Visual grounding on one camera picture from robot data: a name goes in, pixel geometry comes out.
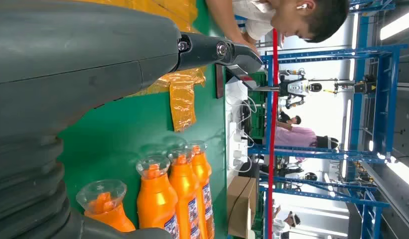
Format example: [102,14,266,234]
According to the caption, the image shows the orange detergent bottle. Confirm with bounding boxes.
[75,179,136,233]
[190,140,215,239]
[167,148,201,239]
[136,155,179,239]

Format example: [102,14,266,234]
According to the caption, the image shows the green table mat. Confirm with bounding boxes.
[57,0,229,239]

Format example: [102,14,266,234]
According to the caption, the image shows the yellow plastic sheet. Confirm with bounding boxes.
[72,0,207,132]

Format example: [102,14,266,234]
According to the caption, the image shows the white desk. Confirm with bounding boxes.
[224,74,269,239]

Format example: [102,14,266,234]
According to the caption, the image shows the black tablet on stand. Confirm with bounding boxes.
[225,67,258,90]

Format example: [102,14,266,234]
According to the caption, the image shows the white power strip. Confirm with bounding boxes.
[228,121,250,172]

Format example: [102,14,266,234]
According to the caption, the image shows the green plastic crates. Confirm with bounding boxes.
[248,72,268,139]

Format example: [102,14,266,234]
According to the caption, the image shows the red pole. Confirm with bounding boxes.
[268,29,279,239]

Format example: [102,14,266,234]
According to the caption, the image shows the person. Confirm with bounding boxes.
[274,112,340,151]
[272,204,301,239]
[206,0,350,55]

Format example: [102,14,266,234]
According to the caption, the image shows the white humanoid robot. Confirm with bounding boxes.
[278,68,324,110]

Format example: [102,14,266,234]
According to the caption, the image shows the open cardboard box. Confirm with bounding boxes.
[226,175,258,239]

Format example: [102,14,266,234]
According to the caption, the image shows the blue steel rack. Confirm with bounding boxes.
[249,0,409,239]

